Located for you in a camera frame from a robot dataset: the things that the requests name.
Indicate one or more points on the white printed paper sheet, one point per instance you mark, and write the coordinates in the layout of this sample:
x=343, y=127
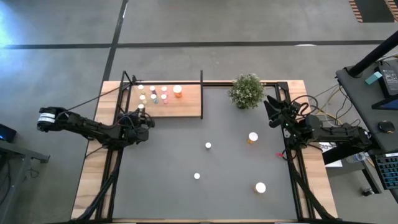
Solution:
x=334, y=163

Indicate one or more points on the dark device with blue light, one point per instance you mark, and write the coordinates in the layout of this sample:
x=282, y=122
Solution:
x=7, y=133

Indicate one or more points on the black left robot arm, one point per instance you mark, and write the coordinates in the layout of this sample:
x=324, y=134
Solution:
x=84, y=127

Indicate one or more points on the backlit black keyboard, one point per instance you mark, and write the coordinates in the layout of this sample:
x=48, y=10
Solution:
x=388, y=171

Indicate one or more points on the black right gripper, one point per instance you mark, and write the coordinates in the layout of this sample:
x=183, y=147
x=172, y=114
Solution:
x=289, y=116

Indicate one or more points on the orange bottle with orange capsules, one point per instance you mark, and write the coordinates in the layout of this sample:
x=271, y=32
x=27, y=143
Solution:
x=177, y=89

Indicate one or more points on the grey side desk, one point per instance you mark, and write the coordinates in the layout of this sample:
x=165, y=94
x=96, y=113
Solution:
x=360, y=102

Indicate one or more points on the wooden shelf board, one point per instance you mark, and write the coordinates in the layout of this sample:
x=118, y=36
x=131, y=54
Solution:
x=186, y=105

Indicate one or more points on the black desk base frame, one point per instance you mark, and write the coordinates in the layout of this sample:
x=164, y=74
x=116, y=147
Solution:
x=342, y=153

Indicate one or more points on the grey metal stand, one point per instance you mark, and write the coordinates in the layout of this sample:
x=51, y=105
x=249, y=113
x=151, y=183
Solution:
x=25, y=154

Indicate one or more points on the orange bottle with yellow pills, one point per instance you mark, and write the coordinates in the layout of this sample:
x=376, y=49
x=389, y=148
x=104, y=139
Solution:
x=253, y=137

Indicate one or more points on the black chair caster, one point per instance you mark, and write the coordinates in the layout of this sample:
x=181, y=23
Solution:
x=367, y=192

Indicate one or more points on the black computer mouse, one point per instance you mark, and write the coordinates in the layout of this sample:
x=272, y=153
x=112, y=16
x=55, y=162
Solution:
x=386, y=126

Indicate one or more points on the clear plastic water bottle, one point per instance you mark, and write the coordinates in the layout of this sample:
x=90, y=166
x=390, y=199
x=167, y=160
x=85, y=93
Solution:
x=357, y=157

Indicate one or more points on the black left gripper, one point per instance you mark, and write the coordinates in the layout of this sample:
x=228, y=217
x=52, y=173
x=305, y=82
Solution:
x=135, y=132

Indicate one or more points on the black screen with blue display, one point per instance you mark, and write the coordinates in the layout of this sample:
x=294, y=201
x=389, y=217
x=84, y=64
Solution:
x=388, y=105

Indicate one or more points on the dark floor mat striped border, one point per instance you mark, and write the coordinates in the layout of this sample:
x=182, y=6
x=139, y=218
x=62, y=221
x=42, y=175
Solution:
x=373, y=11

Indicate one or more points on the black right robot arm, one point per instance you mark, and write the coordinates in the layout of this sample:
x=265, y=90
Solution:
x=335, y=133

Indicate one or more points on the green potted artificial plant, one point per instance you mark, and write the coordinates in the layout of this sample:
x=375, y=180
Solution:
x=246, y=91

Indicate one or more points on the grey table mat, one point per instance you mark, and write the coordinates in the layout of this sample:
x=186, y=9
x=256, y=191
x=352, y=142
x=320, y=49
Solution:
x=174, y=174

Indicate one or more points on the small teal box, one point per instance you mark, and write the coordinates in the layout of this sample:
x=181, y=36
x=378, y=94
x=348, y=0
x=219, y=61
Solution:
x=373, y=77

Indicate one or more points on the black diagonal pole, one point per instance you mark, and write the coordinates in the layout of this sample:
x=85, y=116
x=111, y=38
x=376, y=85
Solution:
x=373, y=54

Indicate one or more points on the clear blue bottle red pills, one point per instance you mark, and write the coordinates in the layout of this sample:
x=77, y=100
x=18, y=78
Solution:
x=152, y=88

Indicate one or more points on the black labelled power adapter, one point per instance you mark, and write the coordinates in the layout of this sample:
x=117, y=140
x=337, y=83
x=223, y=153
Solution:
x=390, y=79

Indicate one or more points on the black shelf end bar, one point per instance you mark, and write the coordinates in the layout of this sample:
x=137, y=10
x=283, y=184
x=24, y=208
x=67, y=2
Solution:
x=201, y=93

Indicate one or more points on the orange pill bottle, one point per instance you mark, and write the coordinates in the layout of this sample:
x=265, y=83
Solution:
x=260, y=187

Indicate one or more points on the black aluminium table frame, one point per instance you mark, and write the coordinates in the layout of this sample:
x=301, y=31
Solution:
x=217, y=84

